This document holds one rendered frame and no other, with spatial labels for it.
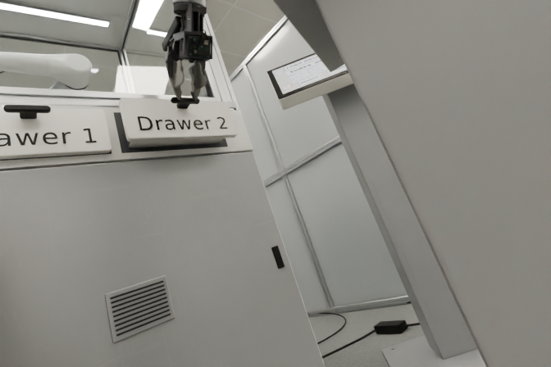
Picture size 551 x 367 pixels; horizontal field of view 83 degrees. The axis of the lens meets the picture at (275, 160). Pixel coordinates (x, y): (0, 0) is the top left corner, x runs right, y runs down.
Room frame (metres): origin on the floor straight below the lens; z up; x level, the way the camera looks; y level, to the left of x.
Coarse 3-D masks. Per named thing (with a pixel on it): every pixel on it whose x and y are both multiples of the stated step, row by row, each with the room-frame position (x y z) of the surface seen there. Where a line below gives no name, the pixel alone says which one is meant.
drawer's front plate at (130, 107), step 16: (128, 112) 0.63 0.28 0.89; (144, 112) 0.66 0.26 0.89; (160, 112) 0.68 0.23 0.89; (176, 112) 0.71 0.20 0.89; (192, 112) 0.74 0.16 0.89; (208, 112) 0.77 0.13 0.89; (224, 112) 0.80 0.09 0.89; (128, 128) 0.63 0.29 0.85; (144, 128) 0.65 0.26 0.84; (160, 128) 0.68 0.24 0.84; (176, 128) 0.70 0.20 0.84; (192, 128) 0.73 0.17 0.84; (208, 128) 0.76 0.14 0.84
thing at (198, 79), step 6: (192, 66) 0.67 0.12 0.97; (198, 66) 0.66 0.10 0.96; (192, 72) 0.67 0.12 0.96; (198, 72) 0.67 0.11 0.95; (192, 78) 0.69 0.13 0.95; (198, 78) 0.68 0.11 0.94; (204, 78) 0.66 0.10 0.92; (192, 84) 0.69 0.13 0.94; (198, 84) 0.69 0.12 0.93; (204, 84) 0.67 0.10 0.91; (192, 90) 0.70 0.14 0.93; (198, 90) 0.70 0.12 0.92; (192, 96) 0.70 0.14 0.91
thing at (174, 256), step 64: (0, 192) 0.53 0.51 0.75; (64, 192) 0.60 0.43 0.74; (128, 192) 0.68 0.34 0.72; (192, 192) 0.78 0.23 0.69; (256, 192) 0.90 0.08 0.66; (0, 256) 0.53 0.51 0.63; (64, 256) 0.59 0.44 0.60; (128, 256) 0.66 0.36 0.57; (192, 256) 0.75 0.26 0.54; (256, 256) 0.86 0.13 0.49; (0, 320) 0.52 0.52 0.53; (64, 320) 0.58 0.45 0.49; (128, 320) 0.64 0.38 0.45; (192, 320) 0.73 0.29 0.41; (256, 320) 0.82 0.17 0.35
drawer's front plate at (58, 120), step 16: (0, 112) 0.53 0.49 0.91; (64, 112) 0.60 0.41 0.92; (80, 112) 0.62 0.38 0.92; (96, 112) 0.64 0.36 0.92; (0, 128) 0.52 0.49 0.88; (16, 128) 0.54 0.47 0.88; (32, 128) 0.56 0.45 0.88; (48, 128) 0.58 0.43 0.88; (64, 128) 0.59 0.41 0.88; (80, 128) 0.61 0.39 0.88; (96, 128) 0.63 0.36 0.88; (16, 144) 0.54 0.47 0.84; (48, 144) 0.57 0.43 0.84; (64, 144) 0.59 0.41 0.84; (80, 144) 0.61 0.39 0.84; (96, 144) 0.63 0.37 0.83
